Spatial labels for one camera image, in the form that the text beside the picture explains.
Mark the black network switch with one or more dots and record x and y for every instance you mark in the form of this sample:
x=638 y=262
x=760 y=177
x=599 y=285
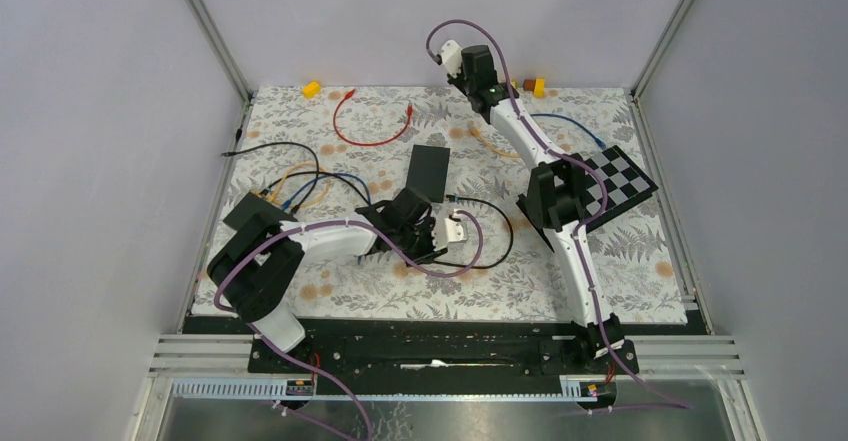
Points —
x=428 y=170

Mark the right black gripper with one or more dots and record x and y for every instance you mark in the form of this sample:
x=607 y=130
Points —
x=455 y=81

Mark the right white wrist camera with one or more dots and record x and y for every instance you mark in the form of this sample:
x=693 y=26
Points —
x=450 y=58

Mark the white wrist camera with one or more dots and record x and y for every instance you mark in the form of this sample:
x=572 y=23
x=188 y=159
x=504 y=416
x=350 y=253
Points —
x=448 y=230
x=450 y=58

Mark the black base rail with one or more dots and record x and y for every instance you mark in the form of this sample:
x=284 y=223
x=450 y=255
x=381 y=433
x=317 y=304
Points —
x=442 y=357

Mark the yellow brown toy block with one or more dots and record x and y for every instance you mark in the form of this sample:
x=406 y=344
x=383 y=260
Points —
x=535 y=86

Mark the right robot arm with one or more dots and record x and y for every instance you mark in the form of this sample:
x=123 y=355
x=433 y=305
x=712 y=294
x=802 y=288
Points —
x=592 y=314

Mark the black white checkerboard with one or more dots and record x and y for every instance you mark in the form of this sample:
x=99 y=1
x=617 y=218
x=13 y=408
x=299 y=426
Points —
x=609 y=189

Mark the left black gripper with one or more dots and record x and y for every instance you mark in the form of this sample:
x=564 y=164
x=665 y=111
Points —
x=430 y=252

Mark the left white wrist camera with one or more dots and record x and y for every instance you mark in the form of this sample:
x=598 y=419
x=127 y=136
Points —
x=448 y=230

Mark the floral patterned table mat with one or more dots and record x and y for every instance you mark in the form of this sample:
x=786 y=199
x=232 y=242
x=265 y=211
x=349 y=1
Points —
x=630 y=253

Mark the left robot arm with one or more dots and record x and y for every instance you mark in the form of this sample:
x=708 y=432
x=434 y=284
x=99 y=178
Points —
x=254 y=269

